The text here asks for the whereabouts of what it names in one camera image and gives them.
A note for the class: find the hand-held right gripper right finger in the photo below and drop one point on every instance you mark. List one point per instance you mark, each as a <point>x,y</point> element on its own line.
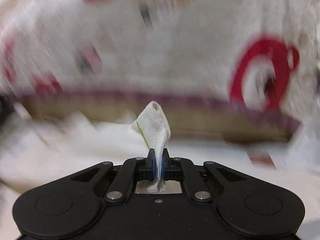
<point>163,166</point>

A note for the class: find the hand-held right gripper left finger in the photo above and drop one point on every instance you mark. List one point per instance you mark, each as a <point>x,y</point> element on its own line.
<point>153,166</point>

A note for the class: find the white waffle shirt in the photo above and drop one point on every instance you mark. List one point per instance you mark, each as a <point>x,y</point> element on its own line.
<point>112,142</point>

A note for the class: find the striped pastel rug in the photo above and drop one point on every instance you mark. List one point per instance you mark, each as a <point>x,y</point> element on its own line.
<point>225,155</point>

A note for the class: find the beige bed base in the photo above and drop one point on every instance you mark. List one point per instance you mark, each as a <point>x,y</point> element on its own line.
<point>212,125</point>

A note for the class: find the white bear print quilt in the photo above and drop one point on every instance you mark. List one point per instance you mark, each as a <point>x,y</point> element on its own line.
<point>175,55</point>

